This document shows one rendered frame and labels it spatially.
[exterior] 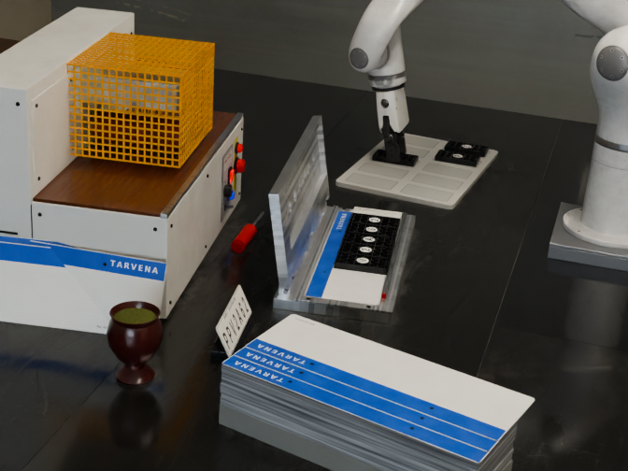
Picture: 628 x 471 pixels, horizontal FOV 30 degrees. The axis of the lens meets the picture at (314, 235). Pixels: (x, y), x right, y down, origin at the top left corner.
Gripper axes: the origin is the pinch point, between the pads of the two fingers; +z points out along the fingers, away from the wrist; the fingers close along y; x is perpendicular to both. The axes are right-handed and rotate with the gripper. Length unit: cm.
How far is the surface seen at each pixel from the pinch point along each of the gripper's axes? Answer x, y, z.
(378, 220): -6.8, -41.3, 1.6
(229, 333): 3, -97, -1
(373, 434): -28, -123, 1
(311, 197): 3, -50, -7
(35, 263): 35, -98, -13
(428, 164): -7.1, 0.7, 4.1
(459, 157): -13.3, 5.8, 4.2
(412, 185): -6.9, -13.8, 4.0
